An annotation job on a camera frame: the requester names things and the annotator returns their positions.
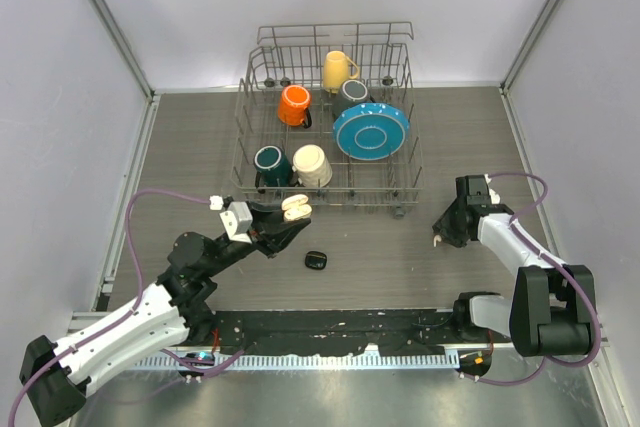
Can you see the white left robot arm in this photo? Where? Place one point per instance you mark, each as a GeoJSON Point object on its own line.
{"type": "Point", "coordinates": [59, 376]}

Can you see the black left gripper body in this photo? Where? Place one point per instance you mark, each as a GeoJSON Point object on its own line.
{"type": "Point", "coordinates": [257, 233]}

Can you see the blue dotted plate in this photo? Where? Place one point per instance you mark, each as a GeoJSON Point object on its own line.
{"type": "Point", "coordinates": [371, 131]}

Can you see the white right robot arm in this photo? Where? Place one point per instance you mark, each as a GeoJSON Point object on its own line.
{"type": "Point", "coordinates": [552, 310]}

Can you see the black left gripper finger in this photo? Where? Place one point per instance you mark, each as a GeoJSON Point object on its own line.
{"type": "Point", "coordinates": [278, 237]}
{"type": "Point", "coordinates": [265, 214]}

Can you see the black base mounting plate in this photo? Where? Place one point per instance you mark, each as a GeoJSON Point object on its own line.
{"type": "Point", "coordinates": [337, 333]}

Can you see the grey mug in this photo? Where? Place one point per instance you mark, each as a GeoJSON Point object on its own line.
{"type": "Point", "coordinates": [351, 93]}

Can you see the white earbud charging case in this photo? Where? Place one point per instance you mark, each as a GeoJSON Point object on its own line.
{"type": "Point", "coordinates": [296, 207]}

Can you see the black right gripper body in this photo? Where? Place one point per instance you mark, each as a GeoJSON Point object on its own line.
{"type": "Point", "coordinates": [448, 225]}

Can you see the dark green mug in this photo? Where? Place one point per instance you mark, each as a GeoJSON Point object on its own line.
{"type": "Point", "coordinates": [273, 168]}

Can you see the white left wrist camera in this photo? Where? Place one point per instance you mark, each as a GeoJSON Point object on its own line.
{"type": "Point", "coordinates": [235, 217]}

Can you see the yellow mug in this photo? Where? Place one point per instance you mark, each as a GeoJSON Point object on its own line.
{"type": "Point", "coordinates": [338, 68]}

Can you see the orange mug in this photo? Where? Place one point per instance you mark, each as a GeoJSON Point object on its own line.
{"type": "Point", "coordinates": [294, 106]}

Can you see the grey wire dish rack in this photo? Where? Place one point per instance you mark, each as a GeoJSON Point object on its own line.
{"type": "Point", "coordinates": [295, 54]}

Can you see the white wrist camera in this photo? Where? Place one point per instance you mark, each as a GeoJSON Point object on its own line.
{"type": "Point", "coordinates": [235, 217]}
{"type": "Point", "coordinates": [494, 196]}

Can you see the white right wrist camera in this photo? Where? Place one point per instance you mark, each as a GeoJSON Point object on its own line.
{"type": "Point", "coordinates": [494, 196]}

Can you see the white slotted cable duct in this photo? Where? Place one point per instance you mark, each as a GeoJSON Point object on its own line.
{"type": "Point", "coordinates": [369, 360]}

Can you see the cream white mug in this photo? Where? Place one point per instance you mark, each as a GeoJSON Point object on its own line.
{"type": "Point", "coordinates": [312, 167]}

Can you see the black earbud charging case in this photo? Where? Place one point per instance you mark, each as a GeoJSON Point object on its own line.
{"type": "Point", "coordinates": [315, 260]}

